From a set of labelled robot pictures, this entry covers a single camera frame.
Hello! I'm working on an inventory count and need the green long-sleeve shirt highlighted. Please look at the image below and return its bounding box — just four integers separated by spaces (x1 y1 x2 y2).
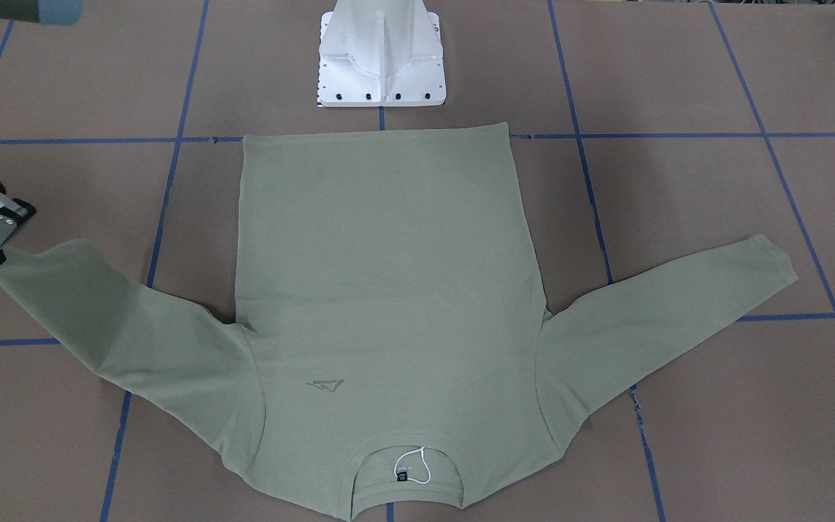
0 123 797 521

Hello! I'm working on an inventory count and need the white central pedestal column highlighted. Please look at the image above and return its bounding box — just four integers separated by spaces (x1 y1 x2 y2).
316 1 447 108

